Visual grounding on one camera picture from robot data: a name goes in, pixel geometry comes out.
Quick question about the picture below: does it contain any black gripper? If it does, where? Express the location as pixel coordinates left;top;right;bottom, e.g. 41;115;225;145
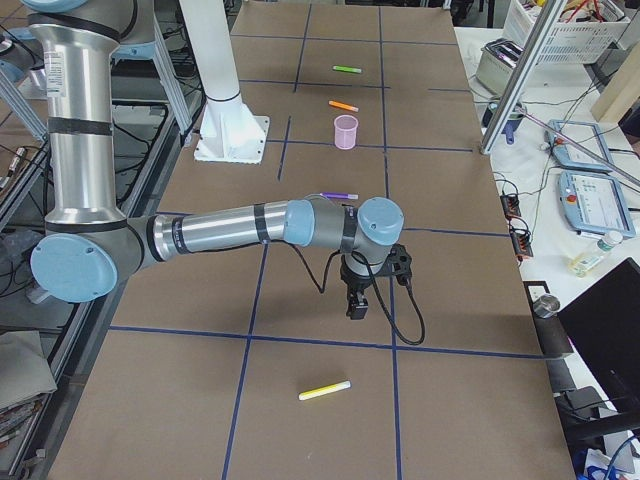
340;254;372;320

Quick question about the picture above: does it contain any yellow highlighter pen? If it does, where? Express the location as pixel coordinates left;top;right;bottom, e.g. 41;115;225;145
298;380;351;401

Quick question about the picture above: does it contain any purple highlighter pen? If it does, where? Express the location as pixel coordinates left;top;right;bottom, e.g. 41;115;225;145
320;192;359;200

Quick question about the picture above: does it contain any orange highlighter pen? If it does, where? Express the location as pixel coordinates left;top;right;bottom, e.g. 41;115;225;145
328;100;359;113

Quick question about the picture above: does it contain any green highlighter pen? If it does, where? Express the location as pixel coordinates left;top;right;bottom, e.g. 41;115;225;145
332;65;363;75

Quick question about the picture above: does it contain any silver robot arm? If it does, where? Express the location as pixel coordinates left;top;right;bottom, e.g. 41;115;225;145
29;1;410;319

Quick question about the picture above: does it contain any pink mesh pen holder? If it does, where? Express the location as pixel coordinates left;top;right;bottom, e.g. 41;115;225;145
334;114;359;150

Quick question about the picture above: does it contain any orange terminal block strip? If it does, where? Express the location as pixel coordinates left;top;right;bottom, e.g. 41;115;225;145
500;193;534;262

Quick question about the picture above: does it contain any steel cup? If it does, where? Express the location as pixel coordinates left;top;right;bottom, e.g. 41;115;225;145
532;293;561;319

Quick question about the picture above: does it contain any small clear bottle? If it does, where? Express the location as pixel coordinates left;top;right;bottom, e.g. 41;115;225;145
569;231;623;277

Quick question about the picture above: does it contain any black monitor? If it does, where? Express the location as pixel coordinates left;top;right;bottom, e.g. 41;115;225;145
559;258;639;407

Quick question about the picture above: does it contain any lower teach pendant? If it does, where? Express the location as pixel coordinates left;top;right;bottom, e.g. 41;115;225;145
558;170;636;239

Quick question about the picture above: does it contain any teach pendant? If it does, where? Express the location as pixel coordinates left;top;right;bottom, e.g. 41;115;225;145
558;170;636;239
546;118;615;172

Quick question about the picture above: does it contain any silver toaster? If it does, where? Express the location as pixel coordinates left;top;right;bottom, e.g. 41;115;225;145
476;38;523;95

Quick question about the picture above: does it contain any upper teach pendant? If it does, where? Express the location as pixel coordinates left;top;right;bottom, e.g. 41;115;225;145
546;118;615;172

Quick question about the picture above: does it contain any white plastic basket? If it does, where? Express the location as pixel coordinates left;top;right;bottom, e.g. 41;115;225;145
503;1;630;64

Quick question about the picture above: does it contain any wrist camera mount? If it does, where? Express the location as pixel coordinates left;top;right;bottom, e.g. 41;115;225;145
376;243;412;288

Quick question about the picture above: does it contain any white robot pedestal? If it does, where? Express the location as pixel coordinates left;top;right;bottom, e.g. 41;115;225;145
180;0;270;164

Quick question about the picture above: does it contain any aluminium side frame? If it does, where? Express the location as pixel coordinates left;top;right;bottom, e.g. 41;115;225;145
1;64;190;479

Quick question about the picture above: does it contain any aluminium frame post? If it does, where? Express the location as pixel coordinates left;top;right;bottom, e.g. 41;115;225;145
480;0;565;155

